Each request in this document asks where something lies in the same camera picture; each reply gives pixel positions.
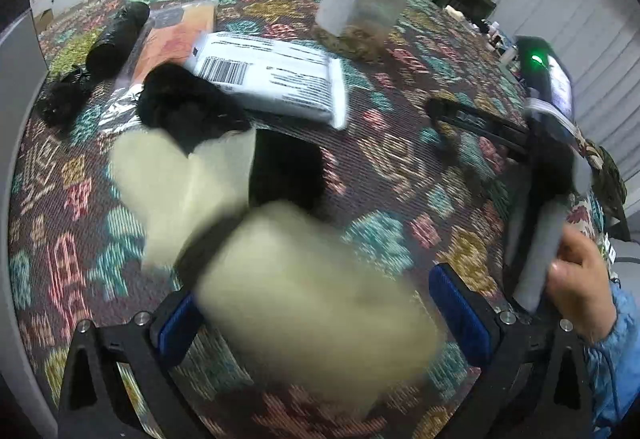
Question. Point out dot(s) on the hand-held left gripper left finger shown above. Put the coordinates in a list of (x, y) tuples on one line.
[(175, 326)]

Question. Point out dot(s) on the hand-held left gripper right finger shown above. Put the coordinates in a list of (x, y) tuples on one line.
[(460, 314)]

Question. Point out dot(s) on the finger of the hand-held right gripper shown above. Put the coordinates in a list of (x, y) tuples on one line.
[(480, 121)]

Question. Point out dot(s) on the cream and black fuzzy scarf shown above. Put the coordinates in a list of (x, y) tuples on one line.
[(300, 299)]

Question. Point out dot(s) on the grey storage bin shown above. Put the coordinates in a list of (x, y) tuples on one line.
[(15, 219)]

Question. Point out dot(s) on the black plastic-wrapped roll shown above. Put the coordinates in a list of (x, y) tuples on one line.
[(117, 39)]

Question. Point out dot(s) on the person's right forearm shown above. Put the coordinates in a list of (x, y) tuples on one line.
[(615, 369)]

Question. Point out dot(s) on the person's right hand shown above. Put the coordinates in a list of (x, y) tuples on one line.
[(582, 289)]

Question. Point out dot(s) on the camouflage cloth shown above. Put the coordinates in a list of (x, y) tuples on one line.
[(607, 179)]

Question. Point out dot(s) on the row of small bottles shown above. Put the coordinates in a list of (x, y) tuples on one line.
[(500, 41)]

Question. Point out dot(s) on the patterned woven tablecloth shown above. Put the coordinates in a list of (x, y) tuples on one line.
[(390, 179)]

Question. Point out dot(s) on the clear jar with black lid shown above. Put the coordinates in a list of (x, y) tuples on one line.
[(360, 4)]

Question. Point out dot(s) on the white shipping bag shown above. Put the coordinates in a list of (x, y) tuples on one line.
[(280, 74)]

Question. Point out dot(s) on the black crumpled plastic bag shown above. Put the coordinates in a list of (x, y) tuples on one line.
[(60, 96)]

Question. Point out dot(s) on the orange packet in clear plastic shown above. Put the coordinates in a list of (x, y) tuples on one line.
[(175, 34)]

